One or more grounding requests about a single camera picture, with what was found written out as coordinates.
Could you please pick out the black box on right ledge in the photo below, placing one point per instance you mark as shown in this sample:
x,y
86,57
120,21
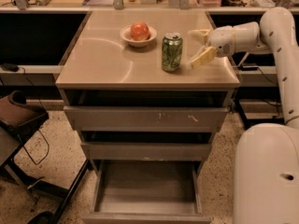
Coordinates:
x,y
248,67

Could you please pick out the red apple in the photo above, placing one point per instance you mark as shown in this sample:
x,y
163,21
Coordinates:
x,y
139,31

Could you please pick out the white ceramic bowl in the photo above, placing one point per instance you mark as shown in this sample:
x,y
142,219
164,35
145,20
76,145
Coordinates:
x,y
126,37

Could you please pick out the grey middle drawer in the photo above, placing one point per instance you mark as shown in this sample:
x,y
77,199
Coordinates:
x,y
145,151

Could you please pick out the grey top drawer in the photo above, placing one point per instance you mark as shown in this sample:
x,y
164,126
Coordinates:
x,y
145,119

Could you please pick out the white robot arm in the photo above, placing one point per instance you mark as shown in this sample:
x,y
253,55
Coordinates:
x,y
266,169

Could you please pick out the green soda can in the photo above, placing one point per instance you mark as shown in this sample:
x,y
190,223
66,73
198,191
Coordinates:
x,y
171,52

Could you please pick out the grey open bottom drawer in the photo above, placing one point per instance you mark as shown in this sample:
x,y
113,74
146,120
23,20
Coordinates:
x,y
146,192

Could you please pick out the black table leg frame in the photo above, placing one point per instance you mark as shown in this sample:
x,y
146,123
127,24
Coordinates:
x,y
247,123

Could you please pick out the dark office chair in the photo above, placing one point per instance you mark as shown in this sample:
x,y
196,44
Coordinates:
x,y
19,121

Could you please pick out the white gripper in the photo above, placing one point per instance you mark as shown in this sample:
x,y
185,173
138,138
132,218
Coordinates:
x,y
221,40

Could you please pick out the black power adapter left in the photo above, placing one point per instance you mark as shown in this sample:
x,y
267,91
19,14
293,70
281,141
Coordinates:
x,y
10,67

